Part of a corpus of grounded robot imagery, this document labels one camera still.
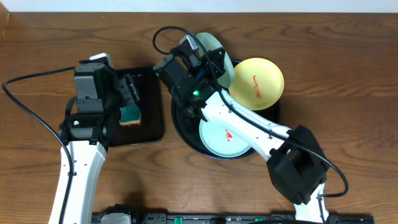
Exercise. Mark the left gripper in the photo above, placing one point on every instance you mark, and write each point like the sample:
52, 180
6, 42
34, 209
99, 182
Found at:
129, 90

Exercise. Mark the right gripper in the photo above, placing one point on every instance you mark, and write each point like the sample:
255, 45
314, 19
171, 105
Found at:
217, 63

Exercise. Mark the light blue plate top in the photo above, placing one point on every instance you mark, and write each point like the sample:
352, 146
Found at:
225, 69

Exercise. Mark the light blue plate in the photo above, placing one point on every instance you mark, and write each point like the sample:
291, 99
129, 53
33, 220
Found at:
225, 69
221, 141

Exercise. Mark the green yellow sponge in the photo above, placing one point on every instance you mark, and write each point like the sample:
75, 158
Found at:
130, 115

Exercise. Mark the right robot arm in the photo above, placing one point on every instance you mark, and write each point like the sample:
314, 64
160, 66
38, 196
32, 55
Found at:
272, 141

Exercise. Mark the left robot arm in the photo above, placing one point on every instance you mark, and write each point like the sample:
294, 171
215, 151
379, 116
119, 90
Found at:
85, 140

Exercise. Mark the dark rectangular tray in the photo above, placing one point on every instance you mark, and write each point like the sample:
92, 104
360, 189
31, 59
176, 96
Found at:
151, 127

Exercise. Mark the black round tray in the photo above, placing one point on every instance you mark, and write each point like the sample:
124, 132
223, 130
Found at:
188, 128

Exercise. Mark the yellow plate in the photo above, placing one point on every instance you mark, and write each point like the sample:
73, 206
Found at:
258, 83

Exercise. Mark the light blue plate bottom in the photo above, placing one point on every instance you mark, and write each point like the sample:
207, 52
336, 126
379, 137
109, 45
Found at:
221, 141

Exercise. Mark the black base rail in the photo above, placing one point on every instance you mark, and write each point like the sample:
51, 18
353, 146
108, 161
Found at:
162, 218

